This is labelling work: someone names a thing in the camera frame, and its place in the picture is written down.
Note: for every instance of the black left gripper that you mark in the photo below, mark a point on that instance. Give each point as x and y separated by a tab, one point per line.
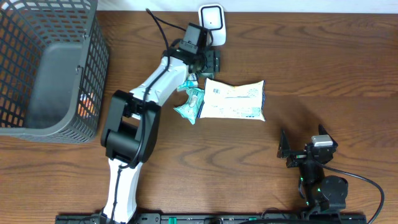
210	62

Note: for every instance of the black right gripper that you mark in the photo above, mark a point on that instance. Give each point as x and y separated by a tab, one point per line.
283	151

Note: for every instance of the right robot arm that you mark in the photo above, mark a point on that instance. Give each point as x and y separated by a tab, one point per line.
323	194

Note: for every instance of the white barcode scanner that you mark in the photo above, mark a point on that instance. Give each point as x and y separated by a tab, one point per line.
211	17

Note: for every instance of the green Zam-Buk ointment box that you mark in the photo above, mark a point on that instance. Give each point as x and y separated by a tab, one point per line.
210	75

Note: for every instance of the cream snack bag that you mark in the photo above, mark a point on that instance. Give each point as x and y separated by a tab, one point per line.
235	102

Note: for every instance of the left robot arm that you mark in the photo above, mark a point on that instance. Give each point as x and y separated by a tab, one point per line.
131	129

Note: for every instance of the grey plastic mesh basket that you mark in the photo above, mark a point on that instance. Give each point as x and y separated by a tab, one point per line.
52	51

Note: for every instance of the orange snack packet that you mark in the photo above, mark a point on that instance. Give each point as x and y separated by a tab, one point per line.
86	106

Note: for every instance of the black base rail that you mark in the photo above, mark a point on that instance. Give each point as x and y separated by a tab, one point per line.
270	217

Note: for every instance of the teal white tissue packet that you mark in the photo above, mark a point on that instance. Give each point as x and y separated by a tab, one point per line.
190	109

